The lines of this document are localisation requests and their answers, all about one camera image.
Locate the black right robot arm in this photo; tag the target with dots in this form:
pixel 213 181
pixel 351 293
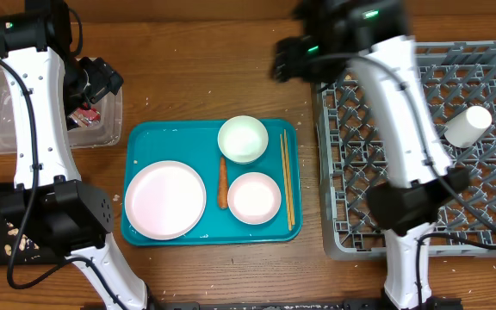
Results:
pixel 372 39

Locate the large pink plate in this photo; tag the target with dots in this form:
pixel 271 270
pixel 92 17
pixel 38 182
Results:
pixel 165 200

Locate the grey plastic dish rack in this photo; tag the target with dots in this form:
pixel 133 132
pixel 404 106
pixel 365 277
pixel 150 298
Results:
pixel 455 77

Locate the brown cardboard backdrop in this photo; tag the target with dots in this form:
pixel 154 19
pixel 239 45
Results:
pixel 121 11

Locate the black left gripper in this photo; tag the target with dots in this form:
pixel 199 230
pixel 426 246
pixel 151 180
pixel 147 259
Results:
pixel 103 79

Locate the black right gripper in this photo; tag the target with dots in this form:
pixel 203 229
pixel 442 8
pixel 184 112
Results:
pixel 292 67

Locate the orange carrot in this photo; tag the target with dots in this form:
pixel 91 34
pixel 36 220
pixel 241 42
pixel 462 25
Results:
pixel 223 185

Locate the clear plastic bin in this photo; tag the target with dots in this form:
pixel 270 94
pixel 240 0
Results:
pixel 106 132

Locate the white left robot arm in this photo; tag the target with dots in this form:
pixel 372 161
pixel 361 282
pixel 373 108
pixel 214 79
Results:
pixel 48 79

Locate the pale green bowl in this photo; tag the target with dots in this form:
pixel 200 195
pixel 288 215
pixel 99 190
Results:
pixel 243 139

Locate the rice and peanut scraps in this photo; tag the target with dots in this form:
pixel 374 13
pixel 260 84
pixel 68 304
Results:
pixel 15 241

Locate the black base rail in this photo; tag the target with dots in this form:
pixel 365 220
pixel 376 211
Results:
pixel 348 304

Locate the red snack wrapper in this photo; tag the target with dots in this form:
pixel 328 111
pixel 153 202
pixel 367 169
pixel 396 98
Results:
pixel 85 118

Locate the white upside-down cup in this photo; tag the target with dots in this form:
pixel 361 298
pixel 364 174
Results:
pixel 467 127

